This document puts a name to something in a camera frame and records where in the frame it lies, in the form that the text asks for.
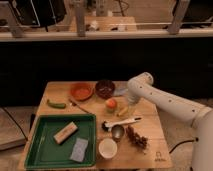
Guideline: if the grey board at left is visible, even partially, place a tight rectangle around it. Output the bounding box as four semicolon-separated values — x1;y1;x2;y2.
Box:
0;107;30;151

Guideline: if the black cable on floor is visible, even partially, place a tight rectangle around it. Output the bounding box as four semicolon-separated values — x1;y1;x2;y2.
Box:
169;138;196;155

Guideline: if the orange red bowl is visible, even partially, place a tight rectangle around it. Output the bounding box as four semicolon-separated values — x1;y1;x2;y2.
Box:
70;83;93;101

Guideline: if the blue grey sponge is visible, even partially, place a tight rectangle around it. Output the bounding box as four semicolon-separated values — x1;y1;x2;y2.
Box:
113;86;127;97

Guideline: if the yellow banana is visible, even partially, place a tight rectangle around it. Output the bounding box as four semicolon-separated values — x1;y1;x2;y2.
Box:
117;107;129;117

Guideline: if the white cup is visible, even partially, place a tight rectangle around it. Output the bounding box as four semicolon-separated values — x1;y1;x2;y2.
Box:
98;138;117;159

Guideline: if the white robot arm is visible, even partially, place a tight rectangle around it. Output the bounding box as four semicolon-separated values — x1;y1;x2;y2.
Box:
127;72;213;171

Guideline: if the metal fork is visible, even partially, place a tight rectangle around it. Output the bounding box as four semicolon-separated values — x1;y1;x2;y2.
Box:
69;99;90;113

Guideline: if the green plastic tray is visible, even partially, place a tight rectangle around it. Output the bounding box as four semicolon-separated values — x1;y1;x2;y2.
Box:
24;114;96;170

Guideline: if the small metal cup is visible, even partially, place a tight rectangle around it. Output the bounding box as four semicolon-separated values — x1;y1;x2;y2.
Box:
111;125;125;142

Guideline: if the orange peach fruit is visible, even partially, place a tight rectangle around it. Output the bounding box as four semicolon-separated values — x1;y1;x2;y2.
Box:
105;98;117;112

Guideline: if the dark maroon bowl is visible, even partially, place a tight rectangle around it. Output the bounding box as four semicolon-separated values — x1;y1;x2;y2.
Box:
95;80;115;99

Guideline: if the green cucumber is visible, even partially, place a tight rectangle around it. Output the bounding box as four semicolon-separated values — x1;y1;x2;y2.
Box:
46;99;66;109

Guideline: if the wooden block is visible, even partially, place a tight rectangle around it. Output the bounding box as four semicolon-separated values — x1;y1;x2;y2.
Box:
54;122;78;144

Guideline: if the white handled dish brush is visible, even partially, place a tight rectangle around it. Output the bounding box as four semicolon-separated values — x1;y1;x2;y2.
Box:
102;117;141;131

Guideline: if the blue grey cloth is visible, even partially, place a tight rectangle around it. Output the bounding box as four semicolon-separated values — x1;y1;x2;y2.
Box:
70;138;88;162

